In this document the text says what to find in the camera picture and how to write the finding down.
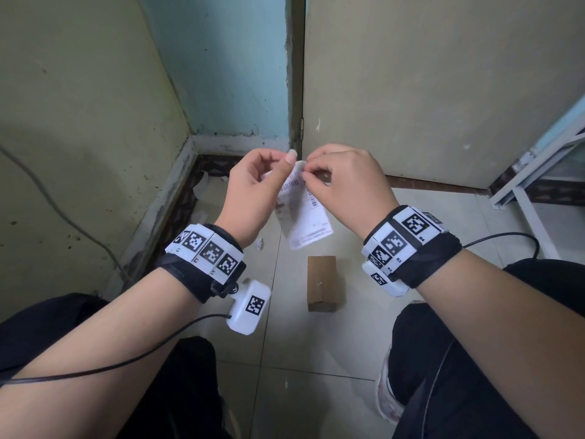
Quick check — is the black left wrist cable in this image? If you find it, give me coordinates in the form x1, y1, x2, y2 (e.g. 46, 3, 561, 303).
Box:
0, 313, 234, 387

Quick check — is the white metal frame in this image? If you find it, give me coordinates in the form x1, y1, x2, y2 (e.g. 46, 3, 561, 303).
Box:
489, 127, 585, 261

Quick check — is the person's right forearm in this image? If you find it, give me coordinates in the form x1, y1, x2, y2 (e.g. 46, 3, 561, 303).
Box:
413, 248, 585, 439

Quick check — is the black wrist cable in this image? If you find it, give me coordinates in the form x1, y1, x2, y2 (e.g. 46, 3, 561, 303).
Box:
462, 231, 542, 260
0, 313, 234, 387

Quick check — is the right wristband with square markers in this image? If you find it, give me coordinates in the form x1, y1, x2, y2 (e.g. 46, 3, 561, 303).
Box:
361, 205, 463, 298

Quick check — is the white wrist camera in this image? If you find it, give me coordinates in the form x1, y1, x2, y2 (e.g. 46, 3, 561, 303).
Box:
226, 279, 272, 337
362, 261, 409, 298

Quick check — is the white printed paper label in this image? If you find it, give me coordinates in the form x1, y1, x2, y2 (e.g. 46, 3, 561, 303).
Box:
273, 160, 335, 251

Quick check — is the large white paper scrap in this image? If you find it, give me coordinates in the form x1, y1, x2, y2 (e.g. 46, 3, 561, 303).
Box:
191, 171, 212, 202

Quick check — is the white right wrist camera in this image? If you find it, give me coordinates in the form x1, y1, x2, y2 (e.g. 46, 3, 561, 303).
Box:
362, 261, 409, 298

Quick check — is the person's left forearm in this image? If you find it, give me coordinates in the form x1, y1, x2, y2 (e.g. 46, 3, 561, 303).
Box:
0, 268, 230, 439

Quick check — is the beige door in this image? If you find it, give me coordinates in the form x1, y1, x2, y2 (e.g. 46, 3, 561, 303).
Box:
303, 0, 585, 191

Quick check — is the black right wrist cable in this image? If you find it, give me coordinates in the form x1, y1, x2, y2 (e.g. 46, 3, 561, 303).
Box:
462, 231, 542, 260

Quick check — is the left wristband with square markers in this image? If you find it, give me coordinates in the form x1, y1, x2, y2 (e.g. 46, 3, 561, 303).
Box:
154, 223, 248, 303

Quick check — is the person's left hand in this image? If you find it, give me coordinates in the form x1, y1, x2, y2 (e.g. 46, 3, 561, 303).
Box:
214, 148, 299, 250

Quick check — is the small brown cardboard box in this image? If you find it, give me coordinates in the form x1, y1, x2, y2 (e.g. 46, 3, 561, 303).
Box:
307, 255, 338, 313

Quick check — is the person's right hand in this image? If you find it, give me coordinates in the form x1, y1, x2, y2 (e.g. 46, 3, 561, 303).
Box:
303, 143, 401, 239

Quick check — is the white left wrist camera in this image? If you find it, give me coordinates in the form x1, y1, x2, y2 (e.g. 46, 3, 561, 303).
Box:
226, 279, 272, 337

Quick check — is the person's left leg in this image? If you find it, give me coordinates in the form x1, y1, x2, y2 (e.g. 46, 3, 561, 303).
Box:
0, 292, 231, 439

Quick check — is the person's right leg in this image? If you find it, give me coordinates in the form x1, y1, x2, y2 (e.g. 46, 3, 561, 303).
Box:
388, 258, 585, 439

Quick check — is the grey wall cable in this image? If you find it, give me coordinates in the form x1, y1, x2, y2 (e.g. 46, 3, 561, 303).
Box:
0, 145, 134, 283

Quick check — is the wristband with square markers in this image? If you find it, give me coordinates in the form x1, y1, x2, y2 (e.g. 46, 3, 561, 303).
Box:
154, 223, 248, 303
361, 205, 463, 298

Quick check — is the person's leg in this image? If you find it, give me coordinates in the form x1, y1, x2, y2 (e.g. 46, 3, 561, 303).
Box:
0, 292, 231, 439
388, 258, 585, 439

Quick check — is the person's pink white shoe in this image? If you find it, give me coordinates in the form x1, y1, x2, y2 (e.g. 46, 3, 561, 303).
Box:
374, 344, 406, 425

